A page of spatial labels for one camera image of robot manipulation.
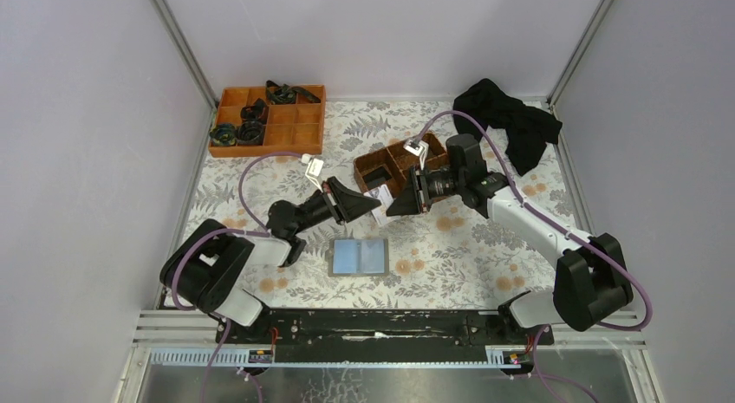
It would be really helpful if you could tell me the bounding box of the white printed credit card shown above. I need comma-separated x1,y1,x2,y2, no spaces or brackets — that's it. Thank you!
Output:
364,184,397,226

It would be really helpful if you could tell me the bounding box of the black credit card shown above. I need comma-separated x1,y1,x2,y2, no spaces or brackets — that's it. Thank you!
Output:
364,166,392,189

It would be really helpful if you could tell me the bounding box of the grey leather card holder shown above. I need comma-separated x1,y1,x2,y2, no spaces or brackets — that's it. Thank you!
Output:
327,238,389,277

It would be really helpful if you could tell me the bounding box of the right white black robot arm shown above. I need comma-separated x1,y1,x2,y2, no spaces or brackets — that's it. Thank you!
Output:
387,134,633,331

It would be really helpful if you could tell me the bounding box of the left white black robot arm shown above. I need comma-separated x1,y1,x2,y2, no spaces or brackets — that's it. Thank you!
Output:
159,177,381,327

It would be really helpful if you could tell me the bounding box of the brown wicker divided basket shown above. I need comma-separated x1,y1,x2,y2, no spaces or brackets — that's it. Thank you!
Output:
353,132,449,198

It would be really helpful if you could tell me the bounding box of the black crumpled cloth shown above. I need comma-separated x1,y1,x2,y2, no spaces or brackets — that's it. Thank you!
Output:
452,78,563,176

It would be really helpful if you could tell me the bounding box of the orange compartment tray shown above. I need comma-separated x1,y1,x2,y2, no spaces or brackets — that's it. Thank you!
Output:
208,81,327,158

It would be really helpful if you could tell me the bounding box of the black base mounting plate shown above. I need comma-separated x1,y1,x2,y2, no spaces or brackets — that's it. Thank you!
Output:
216,309,538,363

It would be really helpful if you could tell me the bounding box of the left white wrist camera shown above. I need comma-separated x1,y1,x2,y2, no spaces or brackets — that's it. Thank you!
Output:
300,153,324,192

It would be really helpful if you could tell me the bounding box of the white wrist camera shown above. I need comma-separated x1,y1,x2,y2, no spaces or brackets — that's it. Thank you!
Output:
300,153,324,192
403,139,429,170

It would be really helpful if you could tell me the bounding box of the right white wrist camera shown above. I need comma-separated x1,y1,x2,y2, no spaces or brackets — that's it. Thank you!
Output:
403,139,429,170

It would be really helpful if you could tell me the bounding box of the black strap roll lower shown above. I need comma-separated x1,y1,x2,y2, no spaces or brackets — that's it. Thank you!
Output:
236,120,267,147

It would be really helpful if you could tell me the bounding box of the black green strap roll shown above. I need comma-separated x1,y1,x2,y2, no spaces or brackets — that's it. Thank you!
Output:
209,122,239,147

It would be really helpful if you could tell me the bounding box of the black strap roll middle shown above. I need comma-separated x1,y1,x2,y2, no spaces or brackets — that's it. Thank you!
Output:
240,98,270,124

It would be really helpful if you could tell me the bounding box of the black strap roll top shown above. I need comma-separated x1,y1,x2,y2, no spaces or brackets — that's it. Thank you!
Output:
265,80,322,106

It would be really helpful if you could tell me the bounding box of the aluminium frame rail front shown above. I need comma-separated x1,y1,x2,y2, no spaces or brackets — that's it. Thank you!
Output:
133,309,646,368

